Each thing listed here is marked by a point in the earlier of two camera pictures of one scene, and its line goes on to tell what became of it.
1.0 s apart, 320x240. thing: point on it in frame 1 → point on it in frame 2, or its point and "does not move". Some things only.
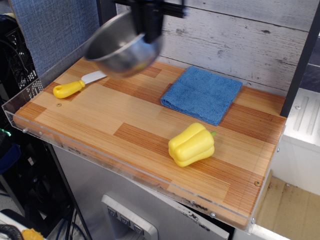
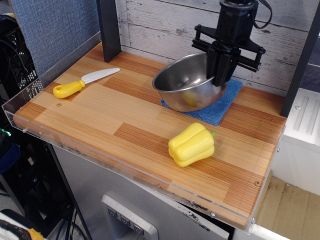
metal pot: x=119 y=49 → x=181 y=81
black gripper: x=148 y=15 → x=233 y=29
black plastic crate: x=17 y=72 does not move
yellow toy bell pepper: x=192 y=144 does not move
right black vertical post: x=295 y=80 does not move
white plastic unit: x=297 y=162 does not move
